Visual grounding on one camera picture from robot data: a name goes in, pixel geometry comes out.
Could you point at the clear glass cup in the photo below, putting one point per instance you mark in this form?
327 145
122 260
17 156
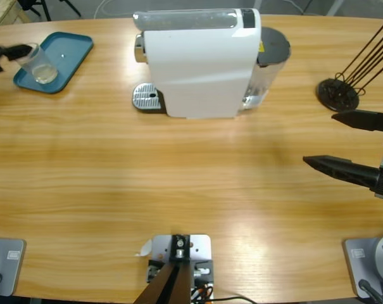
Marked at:
45 74

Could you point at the white capsule coffee machine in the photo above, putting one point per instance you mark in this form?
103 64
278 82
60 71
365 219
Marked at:
197 69

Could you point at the light wooden crate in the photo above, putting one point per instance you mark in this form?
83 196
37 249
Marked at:
1 12

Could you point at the teal plastic tray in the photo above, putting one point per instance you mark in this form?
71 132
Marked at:
67 47

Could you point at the black tripod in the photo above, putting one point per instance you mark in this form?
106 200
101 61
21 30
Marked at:
45 8

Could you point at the black capsule holder with rods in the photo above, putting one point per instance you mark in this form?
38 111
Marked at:
336 95

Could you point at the metal drip tray grille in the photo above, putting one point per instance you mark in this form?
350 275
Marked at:
145 96

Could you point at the white tape scrap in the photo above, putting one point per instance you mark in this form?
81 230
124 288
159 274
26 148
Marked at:
145 248

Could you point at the arm grey base plate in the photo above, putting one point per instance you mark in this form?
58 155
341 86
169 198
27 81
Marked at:
10 266
368 259

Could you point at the grey metal frame leg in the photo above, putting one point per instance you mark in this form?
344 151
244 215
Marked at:
335 8
257 3

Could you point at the white mount block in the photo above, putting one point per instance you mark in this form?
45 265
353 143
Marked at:
200 245

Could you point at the dark camera post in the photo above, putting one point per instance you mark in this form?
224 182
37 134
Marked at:
169 285

